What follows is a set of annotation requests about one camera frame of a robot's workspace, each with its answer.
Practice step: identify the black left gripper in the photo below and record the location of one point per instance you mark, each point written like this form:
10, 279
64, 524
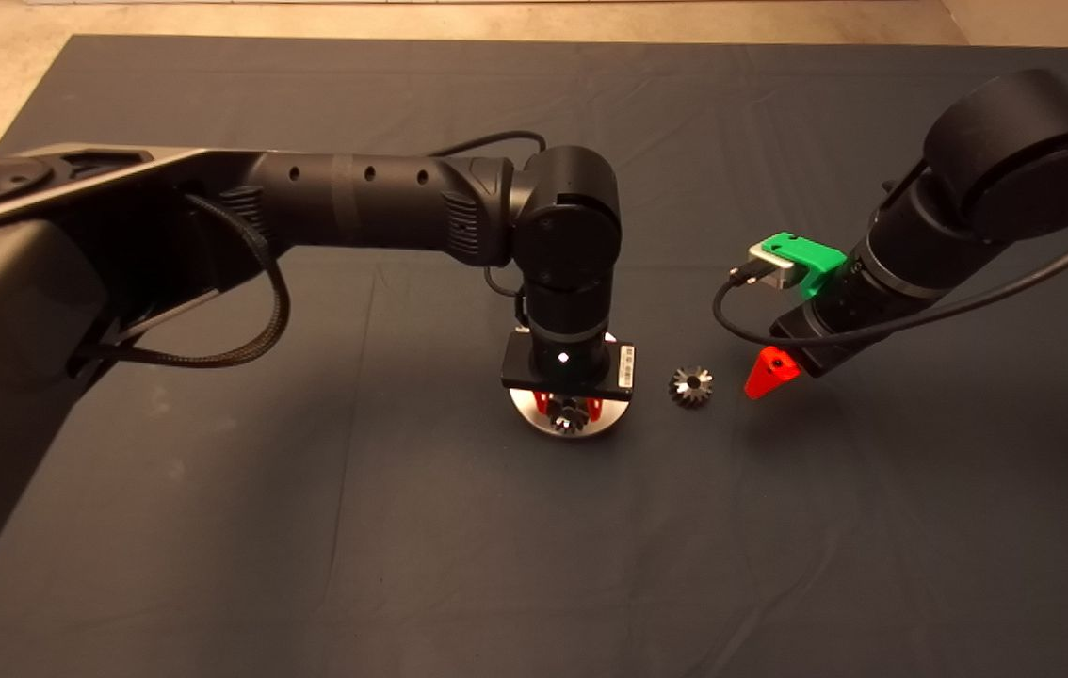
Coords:
572, 367

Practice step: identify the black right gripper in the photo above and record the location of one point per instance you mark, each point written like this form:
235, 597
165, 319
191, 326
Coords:
835, 322

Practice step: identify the small steel planetary gear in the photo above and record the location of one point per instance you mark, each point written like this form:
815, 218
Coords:
699, 395
569, 419

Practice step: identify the dark grey table cloth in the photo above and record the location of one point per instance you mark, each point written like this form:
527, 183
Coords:
590, 565

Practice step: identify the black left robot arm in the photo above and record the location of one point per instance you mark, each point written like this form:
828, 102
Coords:
355, 202

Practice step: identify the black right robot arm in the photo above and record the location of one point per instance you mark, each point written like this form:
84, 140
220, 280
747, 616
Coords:
1024, 151

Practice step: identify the green right camera mount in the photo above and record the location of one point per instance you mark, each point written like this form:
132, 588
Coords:
817, 262

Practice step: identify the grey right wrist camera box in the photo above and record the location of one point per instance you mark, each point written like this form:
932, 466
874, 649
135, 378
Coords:
774, 266

